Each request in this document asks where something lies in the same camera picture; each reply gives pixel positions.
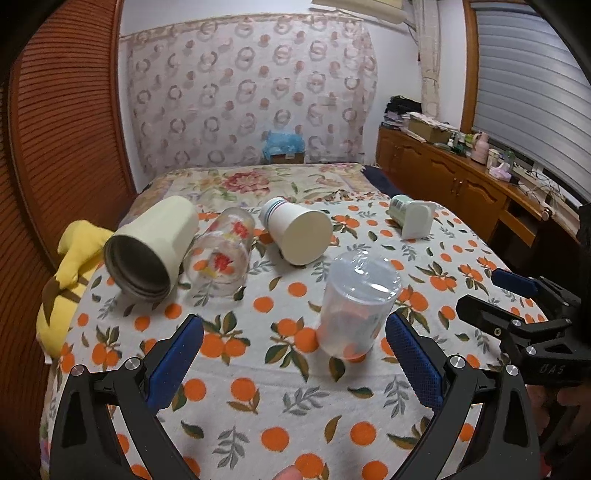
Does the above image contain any ring patterned sheer cloth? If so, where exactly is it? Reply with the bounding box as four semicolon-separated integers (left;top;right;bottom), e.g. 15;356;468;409
121;13;378;183

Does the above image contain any lace curtain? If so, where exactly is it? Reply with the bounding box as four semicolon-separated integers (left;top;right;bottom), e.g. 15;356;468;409
411;0;444;118

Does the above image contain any pile of papers and boxes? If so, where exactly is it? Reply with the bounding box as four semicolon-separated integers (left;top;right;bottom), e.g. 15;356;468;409
402;113;455;145

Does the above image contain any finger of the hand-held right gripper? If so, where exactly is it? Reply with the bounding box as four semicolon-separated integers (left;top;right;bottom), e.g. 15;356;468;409
491;268;583;319
455;294;550;344

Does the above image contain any cream steel tumbler cup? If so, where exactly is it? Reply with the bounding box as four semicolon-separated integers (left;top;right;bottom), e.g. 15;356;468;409
104;195;200;305

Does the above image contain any stack of dark clothes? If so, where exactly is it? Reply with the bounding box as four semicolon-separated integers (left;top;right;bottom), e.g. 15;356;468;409
385;95;423;127

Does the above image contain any white air conditioner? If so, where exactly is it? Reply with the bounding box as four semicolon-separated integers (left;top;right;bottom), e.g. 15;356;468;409
309;0;413;22

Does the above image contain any white power strip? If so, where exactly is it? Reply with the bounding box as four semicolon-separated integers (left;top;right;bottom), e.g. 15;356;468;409
510;161;546;180

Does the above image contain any blue plastic bag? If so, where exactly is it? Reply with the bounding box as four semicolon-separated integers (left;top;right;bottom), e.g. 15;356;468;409
262;130;305;158

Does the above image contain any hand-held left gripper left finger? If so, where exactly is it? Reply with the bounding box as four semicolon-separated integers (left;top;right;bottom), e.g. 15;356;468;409
48;314;206;480

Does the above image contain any orange fruit print blanket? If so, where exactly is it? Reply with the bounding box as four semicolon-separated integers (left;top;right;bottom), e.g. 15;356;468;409
39;198;550;480

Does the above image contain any floral bedspread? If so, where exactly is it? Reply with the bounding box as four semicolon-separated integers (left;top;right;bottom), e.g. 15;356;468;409
124;162;393;217

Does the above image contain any yellow plush toy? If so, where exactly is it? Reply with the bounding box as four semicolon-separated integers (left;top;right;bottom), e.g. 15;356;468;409
37;220;114;360

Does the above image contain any green and white mug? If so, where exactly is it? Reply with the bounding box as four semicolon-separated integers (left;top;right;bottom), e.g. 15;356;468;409
387;194;437;241

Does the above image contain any translucent plastic cup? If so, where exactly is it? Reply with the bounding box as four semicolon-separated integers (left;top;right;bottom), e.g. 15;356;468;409
315;251;403;361

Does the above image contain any wooden cabinet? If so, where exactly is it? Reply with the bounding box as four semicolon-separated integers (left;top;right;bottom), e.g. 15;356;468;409
375;126;578;245

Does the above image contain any dark blue sheet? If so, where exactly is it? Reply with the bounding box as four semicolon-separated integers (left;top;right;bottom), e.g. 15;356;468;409
362;166;408;200

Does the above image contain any person's right hand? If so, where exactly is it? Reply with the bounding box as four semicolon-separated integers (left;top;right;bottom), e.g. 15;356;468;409
527;384;591;462

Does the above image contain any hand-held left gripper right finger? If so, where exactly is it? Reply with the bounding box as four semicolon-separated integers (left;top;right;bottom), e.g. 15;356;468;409
385;310;542;480

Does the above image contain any floral print glass cup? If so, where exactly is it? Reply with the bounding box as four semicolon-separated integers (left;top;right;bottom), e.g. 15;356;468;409
184;207;256;297

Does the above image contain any wooden louvered door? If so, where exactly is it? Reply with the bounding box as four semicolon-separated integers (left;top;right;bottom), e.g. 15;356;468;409
7;0;139;296

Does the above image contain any grey window blind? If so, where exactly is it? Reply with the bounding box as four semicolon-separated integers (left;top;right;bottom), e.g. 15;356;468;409
471;0;591;204

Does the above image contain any striped white paper cup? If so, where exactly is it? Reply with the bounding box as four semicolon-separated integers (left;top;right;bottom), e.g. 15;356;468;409
260;197;333;266

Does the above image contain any pink bottle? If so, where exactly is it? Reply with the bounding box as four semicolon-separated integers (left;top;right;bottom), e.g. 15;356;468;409
471;133;491;164

